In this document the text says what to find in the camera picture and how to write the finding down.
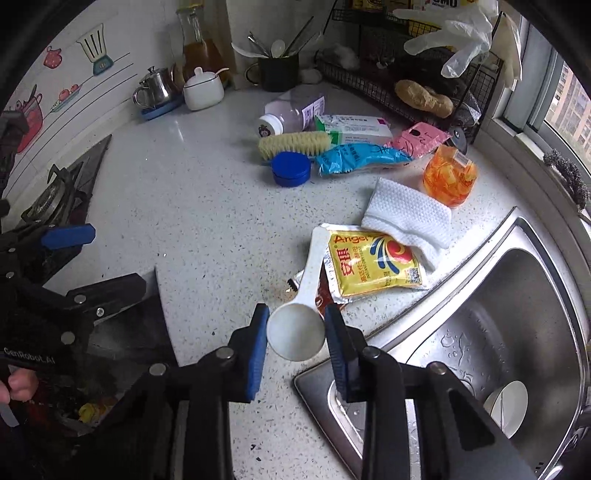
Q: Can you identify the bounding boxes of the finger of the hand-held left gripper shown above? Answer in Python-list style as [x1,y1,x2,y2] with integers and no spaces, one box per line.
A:
[28,272,147,324]
[0,223,96,278]

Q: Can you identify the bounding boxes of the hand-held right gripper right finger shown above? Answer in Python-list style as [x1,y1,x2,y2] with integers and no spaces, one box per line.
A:
[324,305,536,480]

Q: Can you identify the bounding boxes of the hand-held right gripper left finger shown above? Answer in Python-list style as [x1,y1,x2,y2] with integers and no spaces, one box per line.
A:
[99,302,271,480]

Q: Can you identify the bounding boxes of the white plastic measuring spoon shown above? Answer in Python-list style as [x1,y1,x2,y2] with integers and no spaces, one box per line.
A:
[266,226,329,362]

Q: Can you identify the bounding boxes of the clear plastic bottle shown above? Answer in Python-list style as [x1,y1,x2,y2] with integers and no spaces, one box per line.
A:
[257,90,326,138]

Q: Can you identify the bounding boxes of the person's left hand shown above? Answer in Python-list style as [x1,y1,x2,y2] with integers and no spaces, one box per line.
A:
[0,369,40,405]

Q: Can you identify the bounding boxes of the gas stove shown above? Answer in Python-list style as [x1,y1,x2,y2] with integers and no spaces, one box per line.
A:
[0,134,114,287]

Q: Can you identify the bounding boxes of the yellow yeast packet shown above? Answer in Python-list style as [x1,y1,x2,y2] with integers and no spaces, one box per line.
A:
[325,230,428,298]

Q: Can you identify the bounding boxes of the blue coaster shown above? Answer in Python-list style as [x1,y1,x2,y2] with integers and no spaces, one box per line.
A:
[140,99,184,121]

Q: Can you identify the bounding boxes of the white textured cloth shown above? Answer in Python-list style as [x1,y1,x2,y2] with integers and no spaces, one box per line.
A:
[361,176,453,271]

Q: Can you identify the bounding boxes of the stainless steel teapot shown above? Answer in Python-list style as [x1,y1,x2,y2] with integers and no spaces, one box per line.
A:
[133,66,181,109]

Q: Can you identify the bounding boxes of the blue round tin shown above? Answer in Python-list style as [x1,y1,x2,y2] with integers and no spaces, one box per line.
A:
[271,152,311,188]

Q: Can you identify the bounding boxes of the white ceramic sugar bowl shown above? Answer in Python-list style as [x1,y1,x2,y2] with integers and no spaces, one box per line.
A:
[183,67,230,112]

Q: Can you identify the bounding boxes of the blue plastic packet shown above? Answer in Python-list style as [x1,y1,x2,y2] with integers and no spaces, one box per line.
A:
[315,143,414,176]

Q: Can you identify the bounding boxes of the orange plastic wrapper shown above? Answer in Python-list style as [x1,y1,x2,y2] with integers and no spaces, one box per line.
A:
[423,145,478,208]

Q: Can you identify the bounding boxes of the yellow bristle scrub brush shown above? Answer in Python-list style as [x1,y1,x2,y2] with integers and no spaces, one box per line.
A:
[257,130,331,162]

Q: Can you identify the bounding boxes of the orange bowl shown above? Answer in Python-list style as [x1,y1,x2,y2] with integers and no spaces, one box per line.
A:
[175,0,229,84]

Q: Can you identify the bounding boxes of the green and white medicine box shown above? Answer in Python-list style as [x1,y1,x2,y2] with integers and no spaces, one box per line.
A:
[315,114,393,146]

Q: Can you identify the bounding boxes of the pink packet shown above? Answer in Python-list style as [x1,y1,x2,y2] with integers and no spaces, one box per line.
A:
[383,122,451,158]

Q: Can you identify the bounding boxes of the metal utensils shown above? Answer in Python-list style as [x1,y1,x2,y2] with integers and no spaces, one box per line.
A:
[247,31,273,58]

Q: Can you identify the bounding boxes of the ginger root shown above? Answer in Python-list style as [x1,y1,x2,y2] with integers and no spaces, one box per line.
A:
[394,79,454,118]

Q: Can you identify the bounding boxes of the steel wool scrubber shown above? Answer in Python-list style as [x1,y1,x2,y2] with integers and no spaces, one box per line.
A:
[543,150,589,215]

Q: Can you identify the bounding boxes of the garlic bulb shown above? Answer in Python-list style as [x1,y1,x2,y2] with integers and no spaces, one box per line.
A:
[332,44,361,68]

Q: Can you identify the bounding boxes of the window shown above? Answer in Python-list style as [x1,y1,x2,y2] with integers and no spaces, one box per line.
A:
[522,18,591,162]

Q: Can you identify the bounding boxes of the kitchen wall sticker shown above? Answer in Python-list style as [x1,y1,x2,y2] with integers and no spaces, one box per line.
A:
[0,23,139,185]

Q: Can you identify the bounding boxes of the dark mug with gold handle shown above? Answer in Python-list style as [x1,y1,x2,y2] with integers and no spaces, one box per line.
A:
[245,51,301,93]

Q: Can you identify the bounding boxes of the black wire rack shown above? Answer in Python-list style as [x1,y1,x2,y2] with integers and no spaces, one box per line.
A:
[316,0,504,144]

